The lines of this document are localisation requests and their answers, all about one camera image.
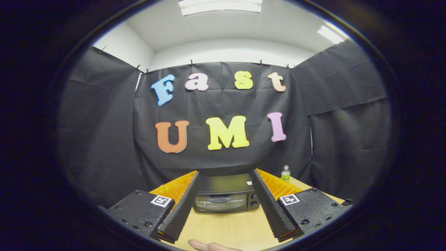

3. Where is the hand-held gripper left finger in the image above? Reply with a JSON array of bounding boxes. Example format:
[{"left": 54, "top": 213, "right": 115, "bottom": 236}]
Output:
[{"left": 106, "top": 170, "right": 201, "bottom": 244}]

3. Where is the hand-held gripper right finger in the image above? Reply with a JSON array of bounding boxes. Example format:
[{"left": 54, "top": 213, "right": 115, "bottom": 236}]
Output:
[{"left": 251, "top": 168, "right": 353, "bottom": 243}]

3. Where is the black toaster oven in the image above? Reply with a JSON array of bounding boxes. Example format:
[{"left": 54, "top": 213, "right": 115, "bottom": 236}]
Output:
[{"left": 193, "top": 173, "right": 261, "bottom": 213}]

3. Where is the narrow ceiling light panel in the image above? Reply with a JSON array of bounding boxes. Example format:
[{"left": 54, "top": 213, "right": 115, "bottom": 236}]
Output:
[{"left": 317, "top": 25, "right": 345, "bottom": 44}]

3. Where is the wide ceiling light panel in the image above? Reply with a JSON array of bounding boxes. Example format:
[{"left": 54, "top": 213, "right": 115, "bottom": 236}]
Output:
[{"left": 178, "top": 0, "right": 263, "bottom": 16}]

